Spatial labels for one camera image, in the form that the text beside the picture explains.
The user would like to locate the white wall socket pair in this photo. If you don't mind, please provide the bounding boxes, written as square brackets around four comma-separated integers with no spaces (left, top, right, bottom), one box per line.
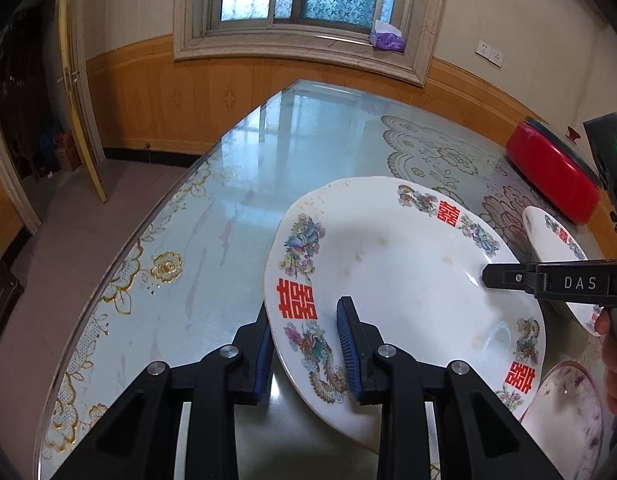
[476,40,504,68]

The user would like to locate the wooden door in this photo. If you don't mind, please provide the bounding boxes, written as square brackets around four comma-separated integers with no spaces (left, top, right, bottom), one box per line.
[57,0,108,204]

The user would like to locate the person's right hand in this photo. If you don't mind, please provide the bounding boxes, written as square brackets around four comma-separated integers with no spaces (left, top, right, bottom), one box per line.
[595,310,617,416]

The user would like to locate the window with marble frame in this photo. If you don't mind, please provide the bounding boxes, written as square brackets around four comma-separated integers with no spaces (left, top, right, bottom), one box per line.
[173,0,445,86]

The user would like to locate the large pink floral rim plate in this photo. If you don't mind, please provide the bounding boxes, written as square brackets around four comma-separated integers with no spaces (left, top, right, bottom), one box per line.
[521,361,604,480]

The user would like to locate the red electric cooking pot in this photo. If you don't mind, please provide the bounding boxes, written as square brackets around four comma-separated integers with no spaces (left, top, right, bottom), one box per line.
[505,116,601,226]

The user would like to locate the purple tissue box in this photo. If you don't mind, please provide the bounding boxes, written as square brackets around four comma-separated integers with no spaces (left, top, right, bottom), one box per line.
[369,20,405,53]

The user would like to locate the white plate red characters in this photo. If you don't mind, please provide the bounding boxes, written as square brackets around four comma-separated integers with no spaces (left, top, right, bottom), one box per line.
[264,177,546,451]
[522,206,601,337]

